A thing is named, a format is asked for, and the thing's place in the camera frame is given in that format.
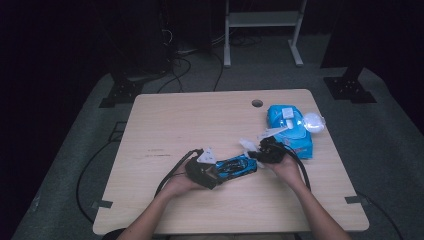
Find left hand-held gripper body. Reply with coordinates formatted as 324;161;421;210
184;146;218;190

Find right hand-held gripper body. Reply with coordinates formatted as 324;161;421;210
256;126;290;165

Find blue toy car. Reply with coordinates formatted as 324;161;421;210
214;153;259;184

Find blue wet wipes pack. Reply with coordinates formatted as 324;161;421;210
266;104;326;160

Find person's left hand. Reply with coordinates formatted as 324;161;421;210
159;168;206;200

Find person's right hand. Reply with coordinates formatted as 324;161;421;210
266;154;306;191

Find grey tape strip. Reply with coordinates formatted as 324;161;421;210
344;195;370;205
91;199;114;210

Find white metal stand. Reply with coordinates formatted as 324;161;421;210
223;0;308;68

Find dark equipment cabinet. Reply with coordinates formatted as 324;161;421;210
109;0;176;78

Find left hand-held gripper cable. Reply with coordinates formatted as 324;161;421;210
154;148;205;198

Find hand-held gripper cable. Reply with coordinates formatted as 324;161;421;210
282;144;313;193
154;148;205;198

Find right hand-held gripper cable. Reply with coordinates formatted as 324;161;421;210
282;144;313;193

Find straight black floor cable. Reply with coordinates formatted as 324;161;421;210
212;51;225;92

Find looped black floor cable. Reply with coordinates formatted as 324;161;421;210
156;54;193;94

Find black stand base plate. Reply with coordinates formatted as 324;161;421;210
323;64;378;105
98;78;145;109

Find long black floor cable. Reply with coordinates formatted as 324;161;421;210
75;139;118;224

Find thin black floor cable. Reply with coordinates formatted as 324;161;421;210
356;191;405;240

